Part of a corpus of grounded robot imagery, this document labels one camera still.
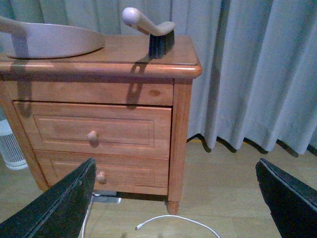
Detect lower round wooden knob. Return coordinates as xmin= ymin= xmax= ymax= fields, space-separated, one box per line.
xmin=96 ymin=171 xmax=107 ymax=184

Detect light blue curtain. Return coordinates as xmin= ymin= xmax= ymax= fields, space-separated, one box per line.
xmin=0 ymin=0 xmax=317 ymax=154

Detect white cylindrical air purifier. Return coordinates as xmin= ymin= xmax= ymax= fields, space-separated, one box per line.
xmin=0 ymin=119 xmax=28 ymax=170

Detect beige plastic dustpan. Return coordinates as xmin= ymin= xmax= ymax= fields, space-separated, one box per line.
xmin=0 ymin=16 xmax=105 ymax=59

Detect beige hand brush black bristles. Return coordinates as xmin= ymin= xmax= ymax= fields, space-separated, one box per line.
xmin=122 ymin=7 xmax=176 ymax=59

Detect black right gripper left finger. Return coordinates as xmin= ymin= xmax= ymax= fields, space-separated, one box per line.
xmin=0 ymin=158 xmax=96 ymax=238

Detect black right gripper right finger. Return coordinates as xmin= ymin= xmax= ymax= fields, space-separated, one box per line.
xmin=256 ymin=158 xmax=317 ymax=238

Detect lower wooden drawer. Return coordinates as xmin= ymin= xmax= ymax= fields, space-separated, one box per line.
xmin=35 ymin=150 xmax=169 ymax=195

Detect round wooden knob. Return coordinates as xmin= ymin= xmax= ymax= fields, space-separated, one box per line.
xmin=96 ymin=171 xmax=107 ymax=184
xmin=87 ymin=130 xmax=99 ymax=145

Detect wooden drawer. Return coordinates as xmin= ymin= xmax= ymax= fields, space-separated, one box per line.
xmin=35 ymin=150 xmax=169 ymax=195
xmin=13 ymin=101 xmax=171 ymax=159

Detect upper round wooden knob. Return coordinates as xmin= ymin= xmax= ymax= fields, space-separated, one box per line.
xmin=87 ymin=130 xmax=99 ymax=145

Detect white cable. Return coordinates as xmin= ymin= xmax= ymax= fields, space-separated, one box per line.
xmin=79 ymin=195 xmax=220 ymax=238

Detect wooden nightstand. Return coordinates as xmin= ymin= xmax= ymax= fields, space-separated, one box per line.
xmin=0 ymin=35 xmax=202 ymax=215

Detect upper wooden drawer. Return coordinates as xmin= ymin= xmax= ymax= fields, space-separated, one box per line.
xmin=13 ymin=101 xmax=171 ymax=159

